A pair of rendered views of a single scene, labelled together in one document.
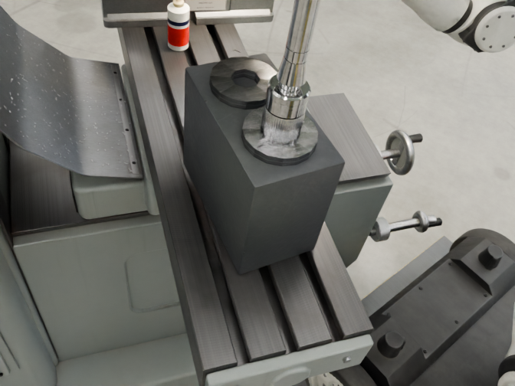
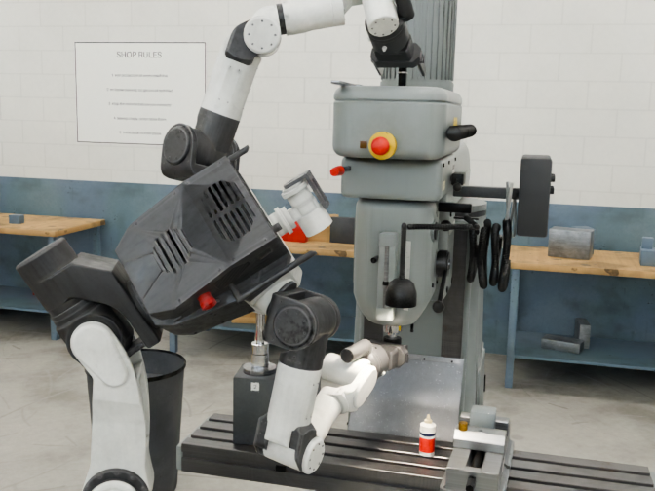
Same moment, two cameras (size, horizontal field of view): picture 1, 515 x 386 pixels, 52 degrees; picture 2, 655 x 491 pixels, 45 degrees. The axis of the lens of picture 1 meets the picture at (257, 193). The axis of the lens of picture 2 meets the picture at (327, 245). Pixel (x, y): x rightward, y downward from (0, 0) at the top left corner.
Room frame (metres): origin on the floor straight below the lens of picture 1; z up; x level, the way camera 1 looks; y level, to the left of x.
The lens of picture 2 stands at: (1.89, -1.49, 1.83)
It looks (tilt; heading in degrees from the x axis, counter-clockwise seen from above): 9 degrees down; 129
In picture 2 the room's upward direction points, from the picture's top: 1 degrees clockwise
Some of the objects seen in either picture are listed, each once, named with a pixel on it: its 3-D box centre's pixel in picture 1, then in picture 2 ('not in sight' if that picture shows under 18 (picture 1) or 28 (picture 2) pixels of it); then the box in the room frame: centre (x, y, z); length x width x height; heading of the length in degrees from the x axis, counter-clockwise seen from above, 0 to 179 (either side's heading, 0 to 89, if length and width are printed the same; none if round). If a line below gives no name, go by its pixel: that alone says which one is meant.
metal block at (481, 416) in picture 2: not in sight; (482, 420); (0.99, 0.25, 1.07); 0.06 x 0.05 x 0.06; 22
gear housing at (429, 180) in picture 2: not in sight; (402, 173); (0.76, 0.19, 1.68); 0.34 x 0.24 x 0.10; 115
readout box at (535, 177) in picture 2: not in sight; (536, 194); (0.95, 0.56, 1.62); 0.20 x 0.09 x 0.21; 115
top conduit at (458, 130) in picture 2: not in sight; (461, 132); (0.89, 0.24, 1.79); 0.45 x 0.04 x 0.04; 115
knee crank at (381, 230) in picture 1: (406, 224); not in sight; (0.87, -0.39, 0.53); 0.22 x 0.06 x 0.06; 115
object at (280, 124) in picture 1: (284, 111); (259, 356); (0.46, -0.01, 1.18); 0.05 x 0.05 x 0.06
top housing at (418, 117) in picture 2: not in sight; (402, 122); (0.77, 0.16, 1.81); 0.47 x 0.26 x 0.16; 115
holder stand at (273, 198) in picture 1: (253, 158); (277, 402); (0.50, 0.01, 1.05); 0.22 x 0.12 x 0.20; 33
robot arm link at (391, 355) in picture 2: not in sight; (376, 358); (0.79, 0.06, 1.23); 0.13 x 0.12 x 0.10; 10
